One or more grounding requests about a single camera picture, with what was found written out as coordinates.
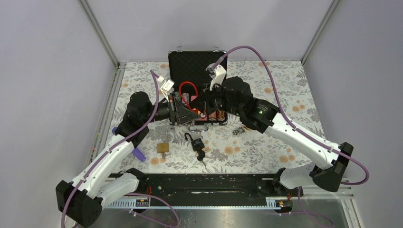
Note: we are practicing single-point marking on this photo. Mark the black poker chip case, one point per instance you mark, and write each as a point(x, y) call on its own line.
point(190, 66)

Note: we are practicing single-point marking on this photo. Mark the floral tablecloth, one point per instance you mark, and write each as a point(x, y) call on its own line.
point(249, 152)

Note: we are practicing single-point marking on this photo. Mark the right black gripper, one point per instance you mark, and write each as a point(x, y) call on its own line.
point(204, 102)

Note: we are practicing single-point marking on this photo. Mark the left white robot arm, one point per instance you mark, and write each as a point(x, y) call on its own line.
point(84, 198)

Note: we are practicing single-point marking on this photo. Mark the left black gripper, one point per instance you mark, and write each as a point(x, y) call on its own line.
point(179, 112)

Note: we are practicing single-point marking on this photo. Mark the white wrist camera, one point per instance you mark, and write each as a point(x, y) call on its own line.
point(166, 85)
point(217, 74)

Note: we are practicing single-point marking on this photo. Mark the small brass padlock astronaut keychain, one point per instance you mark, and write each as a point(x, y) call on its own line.
point(239, 130)

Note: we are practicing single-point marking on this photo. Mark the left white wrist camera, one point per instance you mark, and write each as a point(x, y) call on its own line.
point(166, 85)

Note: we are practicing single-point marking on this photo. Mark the red cable lock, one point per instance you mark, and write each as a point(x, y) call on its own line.
point(187, 101)

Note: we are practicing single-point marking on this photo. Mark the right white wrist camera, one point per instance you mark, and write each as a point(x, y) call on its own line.
point(217, 74)

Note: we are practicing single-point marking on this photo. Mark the brass padlock long shackle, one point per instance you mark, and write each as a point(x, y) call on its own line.
point(170, 137)

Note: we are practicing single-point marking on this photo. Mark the black padlock with keys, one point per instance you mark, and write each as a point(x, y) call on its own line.
point(197, 146)

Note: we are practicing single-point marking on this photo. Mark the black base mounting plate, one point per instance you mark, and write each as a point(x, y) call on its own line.
point(213, 190)

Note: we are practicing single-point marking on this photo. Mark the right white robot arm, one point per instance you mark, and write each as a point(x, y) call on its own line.
point(328, 159)

